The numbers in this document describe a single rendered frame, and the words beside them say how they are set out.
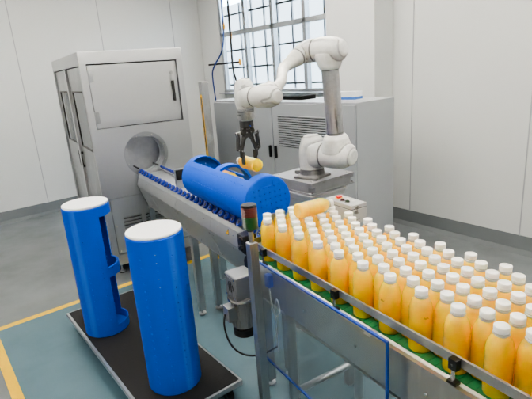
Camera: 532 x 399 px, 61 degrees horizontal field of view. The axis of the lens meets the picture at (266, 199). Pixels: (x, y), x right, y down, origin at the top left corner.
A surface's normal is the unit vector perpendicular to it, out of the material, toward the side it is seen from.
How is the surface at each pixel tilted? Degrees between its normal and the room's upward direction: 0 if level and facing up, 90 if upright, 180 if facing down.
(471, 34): 90
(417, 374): 90
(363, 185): 90
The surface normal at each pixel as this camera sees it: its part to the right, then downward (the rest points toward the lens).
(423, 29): -0.78, 0.23
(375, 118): 0.62, 0.18
